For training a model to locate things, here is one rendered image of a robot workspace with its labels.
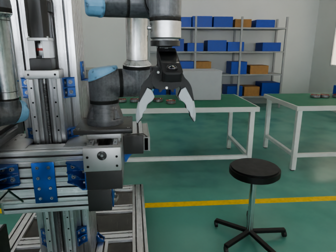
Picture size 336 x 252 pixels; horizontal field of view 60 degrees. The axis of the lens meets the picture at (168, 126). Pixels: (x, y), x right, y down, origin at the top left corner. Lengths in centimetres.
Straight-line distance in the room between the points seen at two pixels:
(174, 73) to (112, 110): 59
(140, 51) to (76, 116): 44
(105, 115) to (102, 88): 11
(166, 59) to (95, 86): 55
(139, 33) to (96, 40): 599
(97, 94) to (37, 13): 39
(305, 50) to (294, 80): 74
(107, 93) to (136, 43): 22
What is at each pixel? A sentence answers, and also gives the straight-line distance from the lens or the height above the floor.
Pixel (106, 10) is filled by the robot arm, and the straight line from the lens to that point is 79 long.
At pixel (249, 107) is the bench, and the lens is 314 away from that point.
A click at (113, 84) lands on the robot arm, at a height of 120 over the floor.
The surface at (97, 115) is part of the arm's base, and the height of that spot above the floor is 108.
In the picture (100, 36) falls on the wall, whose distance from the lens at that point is 713.
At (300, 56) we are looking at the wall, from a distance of 799.
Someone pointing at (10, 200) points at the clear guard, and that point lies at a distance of 73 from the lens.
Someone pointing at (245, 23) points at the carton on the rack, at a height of 187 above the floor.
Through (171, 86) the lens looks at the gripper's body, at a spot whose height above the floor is 125.
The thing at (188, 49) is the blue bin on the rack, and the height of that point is 132.
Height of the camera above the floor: 133
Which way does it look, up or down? 15 degrees down
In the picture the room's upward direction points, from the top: straight up
